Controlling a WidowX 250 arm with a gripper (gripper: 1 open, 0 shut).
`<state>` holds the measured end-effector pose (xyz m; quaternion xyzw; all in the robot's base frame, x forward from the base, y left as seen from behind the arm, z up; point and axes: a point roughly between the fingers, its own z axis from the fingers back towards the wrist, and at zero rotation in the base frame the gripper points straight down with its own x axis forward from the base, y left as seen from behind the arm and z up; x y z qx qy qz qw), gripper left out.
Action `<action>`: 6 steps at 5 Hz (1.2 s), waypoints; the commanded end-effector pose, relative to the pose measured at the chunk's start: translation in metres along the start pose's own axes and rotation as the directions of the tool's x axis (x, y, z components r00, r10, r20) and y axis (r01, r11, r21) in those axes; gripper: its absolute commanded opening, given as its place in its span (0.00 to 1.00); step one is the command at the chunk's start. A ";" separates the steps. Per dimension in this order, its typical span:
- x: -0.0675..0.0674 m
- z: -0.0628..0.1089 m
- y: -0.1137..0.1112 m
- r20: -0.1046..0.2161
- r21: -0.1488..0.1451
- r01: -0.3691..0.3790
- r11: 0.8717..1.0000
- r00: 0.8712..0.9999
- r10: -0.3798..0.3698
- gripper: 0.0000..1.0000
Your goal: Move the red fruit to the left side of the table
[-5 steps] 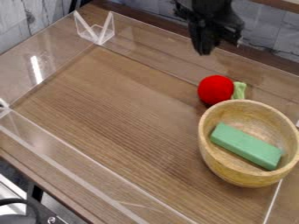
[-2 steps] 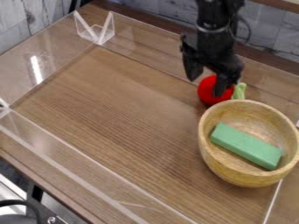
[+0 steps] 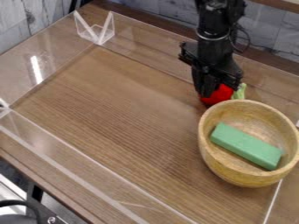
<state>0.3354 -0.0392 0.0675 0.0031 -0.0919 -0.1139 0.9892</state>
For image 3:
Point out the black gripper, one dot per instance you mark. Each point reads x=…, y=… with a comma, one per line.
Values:
x=212, y=65

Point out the red plush fruit green leaf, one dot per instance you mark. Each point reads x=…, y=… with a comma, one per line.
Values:
x=226, y=93

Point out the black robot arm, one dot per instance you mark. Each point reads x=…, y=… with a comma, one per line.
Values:
x=219, y=16

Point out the wooden bowl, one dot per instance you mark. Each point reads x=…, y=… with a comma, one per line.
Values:
x=264, y=123

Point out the green rectangular block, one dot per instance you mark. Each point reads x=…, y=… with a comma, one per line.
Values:
x=246, y=146

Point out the clear acrylic tray wall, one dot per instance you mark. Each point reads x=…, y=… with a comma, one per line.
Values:
x=96, y=192

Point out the black metal table frame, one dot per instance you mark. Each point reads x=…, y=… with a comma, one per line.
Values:
x=48, y=217

